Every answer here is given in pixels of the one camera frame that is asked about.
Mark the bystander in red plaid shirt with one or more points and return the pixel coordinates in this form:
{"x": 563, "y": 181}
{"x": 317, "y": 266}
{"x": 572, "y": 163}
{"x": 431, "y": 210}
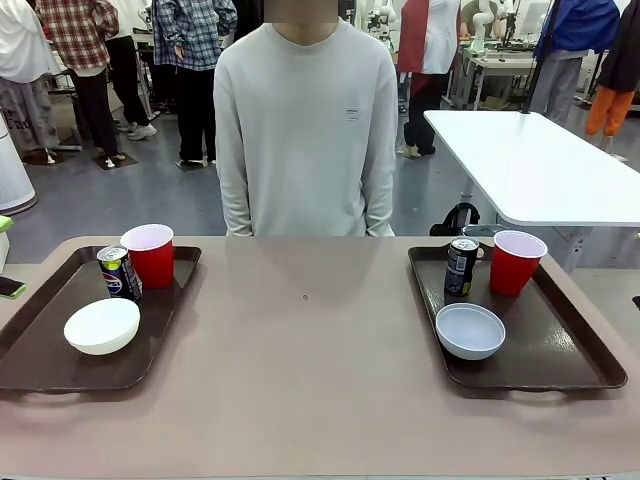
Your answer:
{"x": 75, "y": 30}

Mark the white box with green top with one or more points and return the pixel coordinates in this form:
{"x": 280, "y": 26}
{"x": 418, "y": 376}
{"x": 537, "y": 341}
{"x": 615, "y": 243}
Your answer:
{"x": 4, "y": 245}

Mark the red plastic cup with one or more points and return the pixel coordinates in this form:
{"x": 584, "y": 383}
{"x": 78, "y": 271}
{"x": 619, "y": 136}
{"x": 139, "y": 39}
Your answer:
{"x": 515, "y": 272}
{"x": 155, "y": 265}

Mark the bystander in blue jacket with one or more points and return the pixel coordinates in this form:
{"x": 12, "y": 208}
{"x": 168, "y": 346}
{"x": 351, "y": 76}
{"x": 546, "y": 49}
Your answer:
{"x": 575, "y": 25}

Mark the person's left forearm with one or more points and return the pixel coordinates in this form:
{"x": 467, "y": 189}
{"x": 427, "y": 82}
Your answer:
{"x": 380, "y": 215}

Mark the white bowl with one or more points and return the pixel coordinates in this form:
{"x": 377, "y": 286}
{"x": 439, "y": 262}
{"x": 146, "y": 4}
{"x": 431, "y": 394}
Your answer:
{"x": 100, "y": 325}

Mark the black bag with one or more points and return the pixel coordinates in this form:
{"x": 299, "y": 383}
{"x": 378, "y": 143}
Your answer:
{"x": 457, "y": 217}

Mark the bystander in white clothes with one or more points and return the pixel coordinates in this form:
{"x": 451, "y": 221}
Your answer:
{"x": 20, "y": 50}

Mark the bystander in orange trousers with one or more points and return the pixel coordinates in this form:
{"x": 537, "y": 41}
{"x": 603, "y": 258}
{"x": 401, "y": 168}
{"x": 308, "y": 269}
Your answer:
{"x": 610, "y": 107}

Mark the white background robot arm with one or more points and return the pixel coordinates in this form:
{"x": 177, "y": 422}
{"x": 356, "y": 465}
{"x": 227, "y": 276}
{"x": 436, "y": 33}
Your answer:
{"x": 479, "y": 25}

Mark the grey workbench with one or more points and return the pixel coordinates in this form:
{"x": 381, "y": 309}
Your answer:
{"x": 495, "y": 65}

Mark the phone in green case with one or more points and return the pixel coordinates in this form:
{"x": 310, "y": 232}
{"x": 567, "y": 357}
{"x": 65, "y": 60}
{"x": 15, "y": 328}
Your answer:
{"x": 10, "y": 288}

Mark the brown serving tray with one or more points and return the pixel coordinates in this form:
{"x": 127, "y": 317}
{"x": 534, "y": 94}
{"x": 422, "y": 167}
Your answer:
{"x": 550, "y": 350}
{"x": 50, "y": 370}

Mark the grey bowl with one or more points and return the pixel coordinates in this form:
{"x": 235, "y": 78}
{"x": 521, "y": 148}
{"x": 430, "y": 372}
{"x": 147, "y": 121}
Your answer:
{"x": 470, "y": 332}

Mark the bystander in red white jacket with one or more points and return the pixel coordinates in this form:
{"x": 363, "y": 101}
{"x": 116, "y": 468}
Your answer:
{"x": 425, "y": 40}

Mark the bystander in blue plaid shirt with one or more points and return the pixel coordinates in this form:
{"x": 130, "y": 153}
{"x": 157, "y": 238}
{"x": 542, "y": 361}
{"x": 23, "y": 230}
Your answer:
{"x": 195, "y": 35}

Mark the bystander in black trousers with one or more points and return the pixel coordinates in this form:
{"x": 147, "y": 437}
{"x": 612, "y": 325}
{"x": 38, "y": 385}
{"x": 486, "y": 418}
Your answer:
{"x": 127, "y": 80}

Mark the black pole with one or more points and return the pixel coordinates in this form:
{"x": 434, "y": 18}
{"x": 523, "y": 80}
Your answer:
{"x": 537, "y": 65}

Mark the person in beige sweater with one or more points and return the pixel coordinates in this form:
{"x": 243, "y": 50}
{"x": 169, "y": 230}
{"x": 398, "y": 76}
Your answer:
{"x": 300, "y": 125}

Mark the person's right forearm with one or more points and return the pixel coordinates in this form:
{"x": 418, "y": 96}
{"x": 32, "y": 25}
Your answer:
{"x": 237, "y": 215}

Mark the grey round metal object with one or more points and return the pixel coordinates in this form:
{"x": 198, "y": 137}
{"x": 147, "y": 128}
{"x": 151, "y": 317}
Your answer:
{"x": 480, "y": 229}

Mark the white table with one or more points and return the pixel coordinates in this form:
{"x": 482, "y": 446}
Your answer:
{"x": 550, "y": 165}

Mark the white cylinder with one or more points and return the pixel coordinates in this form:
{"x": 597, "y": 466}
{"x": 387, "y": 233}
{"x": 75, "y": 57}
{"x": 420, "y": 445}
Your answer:
{"x": 12, "y": 170}

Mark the black Pepsi can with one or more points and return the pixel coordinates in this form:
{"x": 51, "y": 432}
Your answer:
{"x": 459, "y": 270}
{"x": 117, "y": 280}

